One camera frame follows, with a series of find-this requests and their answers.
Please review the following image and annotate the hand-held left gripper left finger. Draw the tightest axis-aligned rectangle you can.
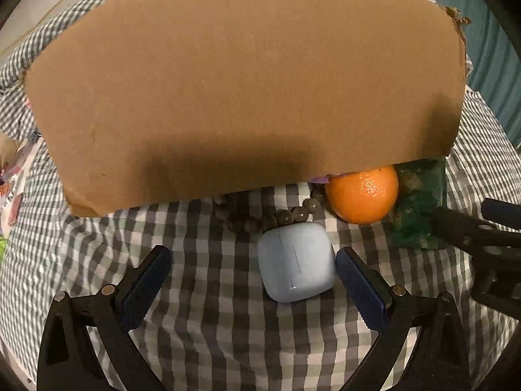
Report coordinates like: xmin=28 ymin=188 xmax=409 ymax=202
xmin=36 ymin=245 xmax=172 ymax=391

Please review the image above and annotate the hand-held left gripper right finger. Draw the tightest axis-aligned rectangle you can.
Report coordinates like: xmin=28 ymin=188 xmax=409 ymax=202
xmin=334 ymin=247 xmax=471 ymax=391

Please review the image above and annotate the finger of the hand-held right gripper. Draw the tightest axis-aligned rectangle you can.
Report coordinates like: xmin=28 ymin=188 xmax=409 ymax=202
xmin=482 ymin=197 xmax=521 ymax=231
xmin=431 ymin=207 xmax=505 ymax=253

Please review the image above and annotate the green foil packet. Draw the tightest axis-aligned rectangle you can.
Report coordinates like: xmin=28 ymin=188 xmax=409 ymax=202
xmin=391 ymin=159 xmax=448 ymax=250

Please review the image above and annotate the light blue earbud case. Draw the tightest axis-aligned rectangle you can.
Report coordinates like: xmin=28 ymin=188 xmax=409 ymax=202
xmin=257 ymin=222 xmax=338 ymax=303

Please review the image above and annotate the brown cardboard sheet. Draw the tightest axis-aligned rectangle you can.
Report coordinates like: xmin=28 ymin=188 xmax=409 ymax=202
xmin=24 ymin=0 xmax=473 ymax=216

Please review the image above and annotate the orange fruit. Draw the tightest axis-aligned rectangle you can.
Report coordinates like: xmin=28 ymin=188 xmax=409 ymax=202
xmin=325 ymin=166 xmax=400 ymax=224

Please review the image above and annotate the grey checked bedsheet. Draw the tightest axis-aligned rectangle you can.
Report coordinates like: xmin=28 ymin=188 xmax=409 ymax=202
xmin=0 ymin=87 xmax=521 ymax=391

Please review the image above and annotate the teal curtain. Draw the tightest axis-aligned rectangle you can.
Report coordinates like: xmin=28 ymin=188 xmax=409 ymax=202
xmin=407 ymin=0 xmax=521 ymax=147

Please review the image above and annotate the colourful printed cloth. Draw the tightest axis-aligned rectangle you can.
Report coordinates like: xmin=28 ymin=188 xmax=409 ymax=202
xmin=0 ymin=134 xmax=37 ymax=229

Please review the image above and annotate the dark bead bracelet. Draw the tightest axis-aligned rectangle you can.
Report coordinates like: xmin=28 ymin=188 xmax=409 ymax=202
xmin=214 ymin=187 xmax=328 ymax=233

